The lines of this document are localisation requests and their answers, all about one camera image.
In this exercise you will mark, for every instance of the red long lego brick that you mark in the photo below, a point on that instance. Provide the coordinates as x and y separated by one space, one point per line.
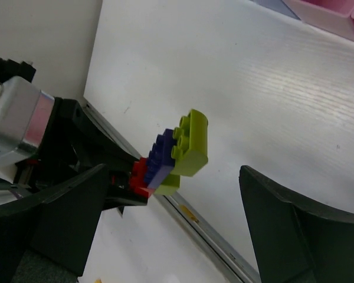
136 181

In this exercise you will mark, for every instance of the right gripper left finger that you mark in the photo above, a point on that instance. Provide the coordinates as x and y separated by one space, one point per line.
47 236

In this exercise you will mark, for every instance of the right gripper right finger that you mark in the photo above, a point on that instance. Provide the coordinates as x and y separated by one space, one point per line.
296 238

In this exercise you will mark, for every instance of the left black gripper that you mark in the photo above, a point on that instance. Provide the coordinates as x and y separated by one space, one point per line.
78 171

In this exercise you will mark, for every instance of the lime green lego brick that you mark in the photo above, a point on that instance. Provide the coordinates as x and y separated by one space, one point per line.
190 152

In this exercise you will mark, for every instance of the aluminium rail front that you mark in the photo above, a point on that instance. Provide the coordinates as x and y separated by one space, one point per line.
211 201

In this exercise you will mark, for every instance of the purple lego brick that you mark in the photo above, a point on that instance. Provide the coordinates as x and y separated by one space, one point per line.
160 162

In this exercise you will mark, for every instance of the small pink bin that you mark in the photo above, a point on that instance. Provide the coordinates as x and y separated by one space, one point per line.
330 15

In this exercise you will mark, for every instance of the blue bin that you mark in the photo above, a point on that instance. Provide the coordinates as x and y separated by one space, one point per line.
277 6

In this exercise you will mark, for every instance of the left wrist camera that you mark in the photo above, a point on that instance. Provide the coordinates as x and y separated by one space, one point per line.
25 111

